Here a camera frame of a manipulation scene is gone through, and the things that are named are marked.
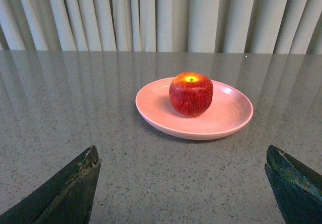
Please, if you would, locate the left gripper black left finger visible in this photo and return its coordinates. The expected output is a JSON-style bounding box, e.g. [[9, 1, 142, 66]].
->
[[1, 145, 101, 223]]

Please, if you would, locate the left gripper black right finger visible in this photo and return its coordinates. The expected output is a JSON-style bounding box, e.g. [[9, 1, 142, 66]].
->
[[265, 145, 321, 223]]

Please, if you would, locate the red yellow apple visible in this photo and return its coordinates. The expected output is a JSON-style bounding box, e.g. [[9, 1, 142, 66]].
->
[[169, 72, 213, 118]]

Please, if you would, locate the pink plate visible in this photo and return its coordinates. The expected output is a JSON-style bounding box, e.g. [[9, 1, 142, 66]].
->
[[135, 78, 254, 140]]

